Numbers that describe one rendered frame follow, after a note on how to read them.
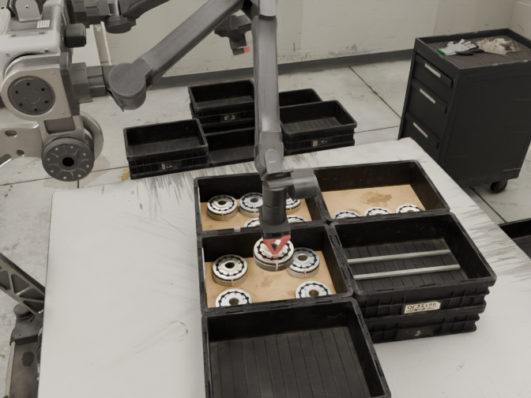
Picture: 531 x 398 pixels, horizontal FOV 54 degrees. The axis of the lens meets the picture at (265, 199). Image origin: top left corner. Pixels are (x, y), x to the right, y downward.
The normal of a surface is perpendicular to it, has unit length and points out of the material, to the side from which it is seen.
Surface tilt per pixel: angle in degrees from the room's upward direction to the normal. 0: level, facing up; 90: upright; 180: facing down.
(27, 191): 0
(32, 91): 90
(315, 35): 90
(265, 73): 45
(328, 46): 90
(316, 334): 0
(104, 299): 0
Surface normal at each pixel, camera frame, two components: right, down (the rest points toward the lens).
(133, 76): 0.19, -0.15
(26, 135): 0.27, 0.58
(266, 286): 0.00, -0.79
